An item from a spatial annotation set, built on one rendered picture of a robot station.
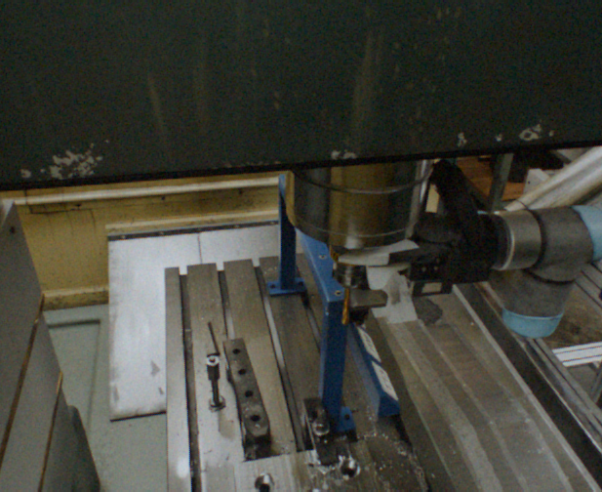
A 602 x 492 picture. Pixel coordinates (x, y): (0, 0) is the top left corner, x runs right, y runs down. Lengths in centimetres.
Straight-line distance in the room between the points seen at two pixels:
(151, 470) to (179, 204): 76
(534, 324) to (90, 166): 62
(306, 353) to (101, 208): 81
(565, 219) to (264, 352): 76
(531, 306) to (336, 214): 36
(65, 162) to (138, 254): 134
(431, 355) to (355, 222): 105
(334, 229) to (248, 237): 123
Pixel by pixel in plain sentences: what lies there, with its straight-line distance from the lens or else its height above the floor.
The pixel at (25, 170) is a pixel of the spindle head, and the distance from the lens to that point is 46.
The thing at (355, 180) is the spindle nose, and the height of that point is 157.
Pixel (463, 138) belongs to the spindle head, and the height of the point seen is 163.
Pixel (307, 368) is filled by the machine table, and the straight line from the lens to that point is 127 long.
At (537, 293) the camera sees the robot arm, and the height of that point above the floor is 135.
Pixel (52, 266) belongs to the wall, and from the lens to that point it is 191.
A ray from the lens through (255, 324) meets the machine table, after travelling 137.
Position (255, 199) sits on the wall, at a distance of 178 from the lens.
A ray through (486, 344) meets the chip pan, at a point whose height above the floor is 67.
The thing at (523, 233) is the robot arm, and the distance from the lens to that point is 73.
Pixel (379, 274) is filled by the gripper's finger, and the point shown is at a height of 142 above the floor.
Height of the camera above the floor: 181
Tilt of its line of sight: 34 degrees down
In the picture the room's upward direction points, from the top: 2 degrees clockwise
